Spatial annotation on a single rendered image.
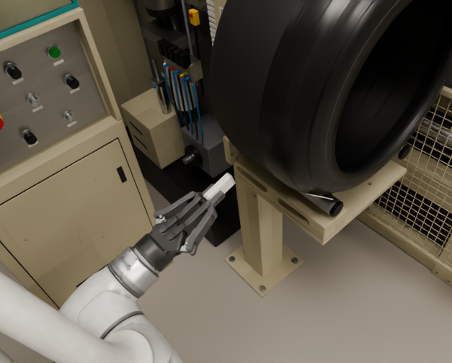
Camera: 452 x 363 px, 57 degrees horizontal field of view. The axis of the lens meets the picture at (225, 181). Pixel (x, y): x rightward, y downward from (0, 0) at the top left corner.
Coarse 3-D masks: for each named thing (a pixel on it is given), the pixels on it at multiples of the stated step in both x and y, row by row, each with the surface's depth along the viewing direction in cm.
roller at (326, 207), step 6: (300, 192) 109; (312, 198) 106; (318, 198) 105; (324, 198) 104; (336, 198) 103; (318, 204) 105; (324, 204) 103; (330, 204) 102; (336, 204) 102; (342, 204) 103; (324, 210) 104; (330, 210) 102; (336, 210) 103
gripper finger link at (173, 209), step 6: (192, 192) 86; (186, 198) 86; (174, 204) 86; (180, 204) 85; (186, 204) 86; (162, 210) 86; (168, 210) 85; (174, 210) 86; (180, 210) 87; (156, 216) 85; (168, 216) 86
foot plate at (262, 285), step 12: (240, 252) 202; (288, 252) 199; (240, 264) 197; (288, 264) 195; (300, 264) 195; (240, 276) 194; (252, 276) 193; (276, 276) 191; (252, 288) 189; (264, 288) 187
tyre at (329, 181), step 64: (256, 0) 74; (320, 0) 66; (384, 0) 66; (448, 0) 96; (256, 64) 75; (320, 64) 68; (384, 64) 116; (448, 64) 97; (256, 128) 81; (320, 128) 74; (384, 128) 115; (320, 192) 94
